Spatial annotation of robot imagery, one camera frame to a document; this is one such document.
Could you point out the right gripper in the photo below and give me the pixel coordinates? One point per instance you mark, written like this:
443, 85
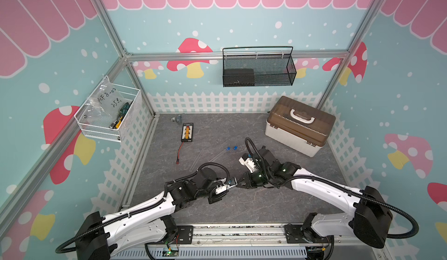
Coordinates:
248, 184

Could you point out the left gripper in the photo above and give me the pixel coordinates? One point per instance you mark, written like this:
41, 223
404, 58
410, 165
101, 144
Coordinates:
216, 197

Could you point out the clear test tube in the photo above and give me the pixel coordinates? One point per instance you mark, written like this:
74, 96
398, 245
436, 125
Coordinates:
198, 157
218, 155

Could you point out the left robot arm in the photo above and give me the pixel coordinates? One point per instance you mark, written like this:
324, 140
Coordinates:
101, 237

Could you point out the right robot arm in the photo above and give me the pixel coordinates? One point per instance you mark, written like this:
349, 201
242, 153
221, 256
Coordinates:
365, 215

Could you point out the brown lid storage box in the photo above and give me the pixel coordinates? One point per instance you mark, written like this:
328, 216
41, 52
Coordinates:
299, 126

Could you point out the black box with orange connectors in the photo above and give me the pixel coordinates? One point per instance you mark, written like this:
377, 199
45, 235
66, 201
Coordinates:
187, 132

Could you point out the black box in mesh basket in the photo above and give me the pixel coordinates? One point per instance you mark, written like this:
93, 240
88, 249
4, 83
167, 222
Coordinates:
238, 78

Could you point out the green yellow tool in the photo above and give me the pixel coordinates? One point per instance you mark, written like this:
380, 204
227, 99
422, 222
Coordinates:
121, 115

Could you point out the clear plastic bag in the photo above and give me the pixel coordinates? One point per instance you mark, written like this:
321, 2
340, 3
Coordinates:
104, 103

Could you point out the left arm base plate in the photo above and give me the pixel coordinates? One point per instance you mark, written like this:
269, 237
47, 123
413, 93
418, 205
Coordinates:
178, 235

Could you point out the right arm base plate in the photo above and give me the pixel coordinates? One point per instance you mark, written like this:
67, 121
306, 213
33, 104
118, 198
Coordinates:
296, 234

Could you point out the small grey metal bracket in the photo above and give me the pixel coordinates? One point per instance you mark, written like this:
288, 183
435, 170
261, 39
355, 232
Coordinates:
177, 119

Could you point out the black wire mesh basket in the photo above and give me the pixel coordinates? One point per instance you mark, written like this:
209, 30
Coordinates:
273, 66

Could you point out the white wire basket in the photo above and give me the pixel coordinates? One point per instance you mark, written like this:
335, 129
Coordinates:
100, 130

